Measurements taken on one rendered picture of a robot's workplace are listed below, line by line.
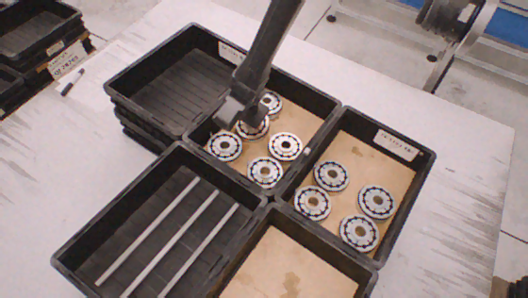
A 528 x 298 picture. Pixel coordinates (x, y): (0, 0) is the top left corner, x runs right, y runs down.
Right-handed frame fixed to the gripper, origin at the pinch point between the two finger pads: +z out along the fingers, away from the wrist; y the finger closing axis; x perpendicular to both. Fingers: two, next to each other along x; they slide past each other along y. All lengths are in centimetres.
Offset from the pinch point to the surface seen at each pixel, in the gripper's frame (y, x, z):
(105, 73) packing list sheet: -66, -9, 18
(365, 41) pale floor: -12, 140, 141
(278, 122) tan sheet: 4.6, 6.5, 8.5
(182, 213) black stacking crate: 0.8, -32.7, -4.6
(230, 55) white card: -22.4, 17.8, 6.8
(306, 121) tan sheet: 11.7, 12.2, 10.3
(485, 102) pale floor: 83, 135, 138
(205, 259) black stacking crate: 13.3, -38.4, -6.6
